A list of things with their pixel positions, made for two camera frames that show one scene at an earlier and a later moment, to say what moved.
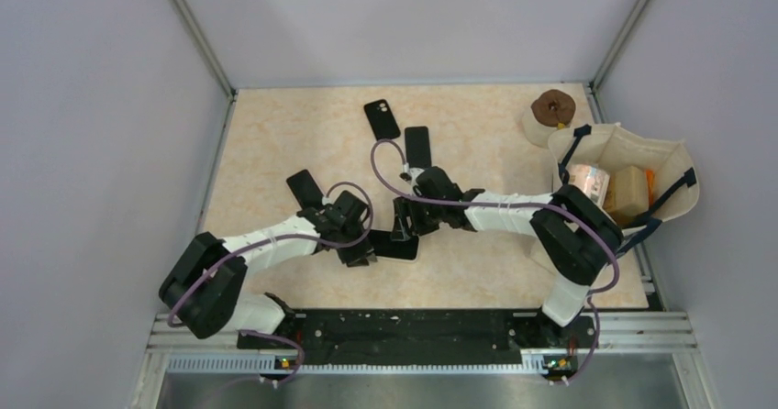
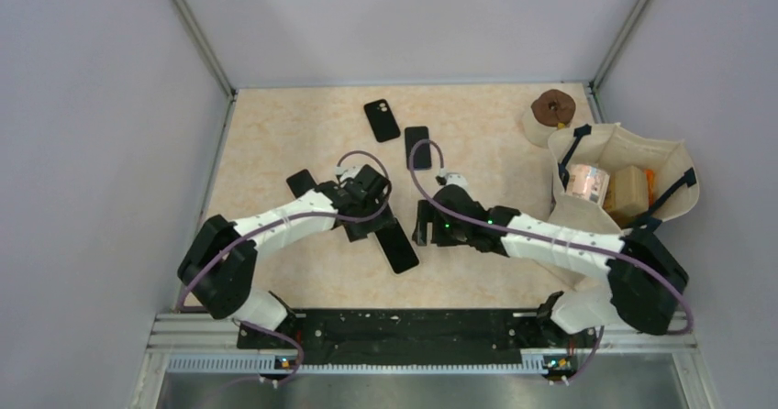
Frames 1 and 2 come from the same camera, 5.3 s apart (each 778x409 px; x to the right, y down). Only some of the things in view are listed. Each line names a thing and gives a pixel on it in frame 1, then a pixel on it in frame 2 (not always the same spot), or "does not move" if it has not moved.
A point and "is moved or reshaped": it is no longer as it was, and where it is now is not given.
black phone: (384, 246) is moved or reshaped
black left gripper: (356, 258) to (359, 232)
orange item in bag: (650, 177) does not move
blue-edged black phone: (417, 147) does not move
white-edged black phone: (305, 189) does not move
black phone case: (382, 119) does not move
